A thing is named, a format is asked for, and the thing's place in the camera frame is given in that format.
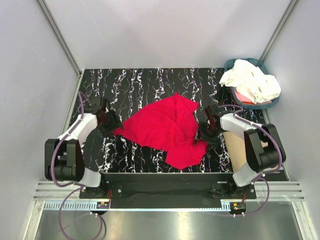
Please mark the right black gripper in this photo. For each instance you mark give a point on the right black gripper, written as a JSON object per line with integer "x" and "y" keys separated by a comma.
{"x": 211, "y": 141}

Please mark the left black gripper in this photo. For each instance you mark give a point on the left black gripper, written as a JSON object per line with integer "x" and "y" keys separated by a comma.
{"x": 115, "y": 123}

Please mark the red t shirt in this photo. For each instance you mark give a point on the red t shirt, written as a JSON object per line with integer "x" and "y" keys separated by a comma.
{"x": 169, "y": 125}

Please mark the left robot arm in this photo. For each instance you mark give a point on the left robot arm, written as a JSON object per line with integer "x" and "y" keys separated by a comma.
{"x": 63, "y": 156}

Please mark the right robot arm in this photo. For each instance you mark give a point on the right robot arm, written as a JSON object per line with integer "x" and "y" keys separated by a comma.
{"x": 237, "y": 185}

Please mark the folded beige t shirt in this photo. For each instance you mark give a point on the folded beige t shirt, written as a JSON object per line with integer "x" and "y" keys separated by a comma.
{"x": 235, "y": 152}

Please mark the pink t shirt in basket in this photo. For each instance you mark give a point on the pink t shirt in basket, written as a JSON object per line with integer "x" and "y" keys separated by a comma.
{"x": 239, "y": 98}

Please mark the white t shirt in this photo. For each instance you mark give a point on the white t shirt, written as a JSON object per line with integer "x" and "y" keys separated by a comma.
{"x": 249, "y": 81}

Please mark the right connector board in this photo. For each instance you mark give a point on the right connector board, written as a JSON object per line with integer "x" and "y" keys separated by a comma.
{"x": 238, "y": 207}

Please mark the connector board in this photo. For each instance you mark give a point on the connector board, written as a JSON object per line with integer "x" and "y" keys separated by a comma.
{"x": 103, "y": 205}
{"x": 238, "y": 207}

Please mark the teal laundry basket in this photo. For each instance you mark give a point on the teal laundry basket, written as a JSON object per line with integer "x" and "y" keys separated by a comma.
{"x": 230, "y": 63}

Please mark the left connector board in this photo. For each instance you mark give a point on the left connector board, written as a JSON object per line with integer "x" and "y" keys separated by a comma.
{"x": 103, "y": 205}

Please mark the aluminium front rail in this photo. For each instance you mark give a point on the aluminium front rail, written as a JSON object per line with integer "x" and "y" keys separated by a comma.
{"x": 278, "y": 191}

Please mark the slotted cable duct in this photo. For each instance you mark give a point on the slotted cable duct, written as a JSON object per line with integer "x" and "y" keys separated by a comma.
{"x": 119, "y": 205}

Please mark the left frame post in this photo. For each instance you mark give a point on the left frame post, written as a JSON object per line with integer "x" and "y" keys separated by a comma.
{"x": 58, "y": 35}

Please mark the frame post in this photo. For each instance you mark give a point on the frame post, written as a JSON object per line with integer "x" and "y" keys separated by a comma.
{"x": 58, "y": 35}
{"x": 289, "y": 10}

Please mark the right frame post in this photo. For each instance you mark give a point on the right frame post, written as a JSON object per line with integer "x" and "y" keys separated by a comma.
{"x": 289, "y": 10}

